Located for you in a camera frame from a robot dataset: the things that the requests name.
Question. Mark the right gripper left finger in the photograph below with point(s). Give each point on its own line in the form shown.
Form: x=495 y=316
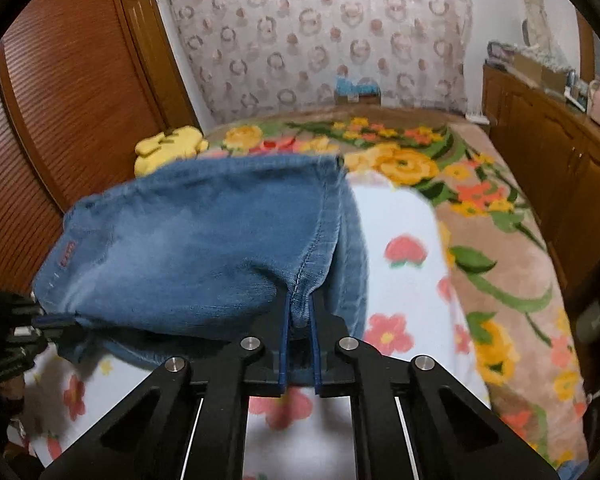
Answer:
x=187 y=419

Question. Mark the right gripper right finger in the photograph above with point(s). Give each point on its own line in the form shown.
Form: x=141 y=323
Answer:
x=412 y=419

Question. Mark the blue denim pants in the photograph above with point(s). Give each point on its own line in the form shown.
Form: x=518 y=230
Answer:
x=197 y=250

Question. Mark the white floral bed sheet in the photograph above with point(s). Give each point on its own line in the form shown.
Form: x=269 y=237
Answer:
x=412 y=309

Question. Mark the brown floral blanket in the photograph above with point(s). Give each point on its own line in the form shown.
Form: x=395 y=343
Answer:
x=514 y=320

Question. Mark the yellow Pikachu plush toy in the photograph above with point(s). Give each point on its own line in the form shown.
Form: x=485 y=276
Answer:
x=168 y=146

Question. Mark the brown louvered wardrobe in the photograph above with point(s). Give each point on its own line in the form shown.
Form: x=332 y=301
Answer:
x=81 y=82

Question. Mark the wooden sideboard cabinet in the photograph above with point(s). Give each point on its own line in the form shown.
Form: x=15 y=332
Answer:
x=554 y=155

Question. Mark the cardboard box with blue bag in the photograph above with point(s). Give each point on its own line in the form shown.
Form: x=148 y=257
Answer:
x=366 y=91

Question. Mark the cardboard box on cabinet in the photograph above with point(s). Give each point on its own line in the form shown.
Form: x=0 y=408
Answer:
x=543 y=76

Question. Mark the circle patterned curtain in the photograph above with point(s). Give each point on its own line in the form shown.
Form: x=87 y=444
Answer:
x=258 y=57

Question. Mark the beige tied side curtain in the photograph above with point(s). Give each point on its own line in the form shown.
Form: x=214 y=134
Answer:
x=537 y=31

